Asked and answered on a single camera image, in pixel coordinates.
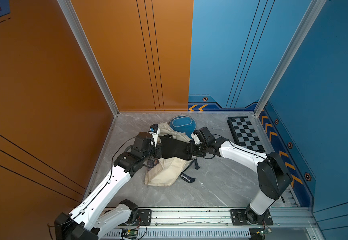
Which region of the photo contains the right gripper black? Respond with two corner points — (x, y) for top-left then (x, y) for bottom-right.
(181, 142), (208, 157)

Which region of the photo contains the black clear paddle case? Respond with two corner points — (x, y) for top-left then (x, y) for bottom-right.
(160, 136), (193, 161)

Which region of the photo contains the blue paddle case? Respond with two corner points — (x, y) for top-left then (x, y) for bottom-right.
(169, 116), (196, 138)

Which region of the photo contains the cream canvas tote bag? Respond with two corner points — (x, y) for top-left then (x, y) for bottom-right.
(145, 123), (200, 187)

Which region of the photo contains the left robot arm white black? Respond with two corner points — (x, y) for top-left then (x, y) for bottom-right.
(49, 130), (162, 240)

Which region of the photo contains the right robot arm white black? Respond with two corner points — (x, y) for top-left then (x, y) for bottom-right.
(190, 127), (292, 225)

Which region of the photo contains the black white chessboard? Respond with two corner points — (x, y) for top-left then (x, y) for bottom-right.
(227, 116), (265, 153)

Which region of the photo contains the left green circuit board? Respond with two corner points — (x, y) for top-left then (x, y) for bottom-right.
(121, 229), (139, 240)

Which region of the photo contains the green circuit board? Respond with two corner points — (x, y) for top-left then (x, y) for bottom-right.
(121, 229), (139, 240)
(256, 228), (272, 239)

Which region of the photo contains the right green circuit board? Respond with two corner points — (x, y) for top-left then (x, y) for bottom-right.
(256, 228), (272, 239)

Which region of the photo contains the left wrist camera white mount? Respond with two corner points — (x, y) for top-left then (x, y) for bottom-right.
(149, 124), (160, 147)

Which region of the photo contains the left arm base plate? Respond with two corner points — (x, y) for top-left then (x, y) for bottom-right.
(119, 209), (152, 227)

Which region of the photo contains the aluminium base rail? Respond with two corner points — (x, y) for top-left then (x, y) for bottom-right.
(98, 206), (317, 229)

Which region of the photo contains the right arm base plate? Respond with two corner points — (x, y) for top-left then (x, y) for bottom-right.
(230, 209), (273, 226)

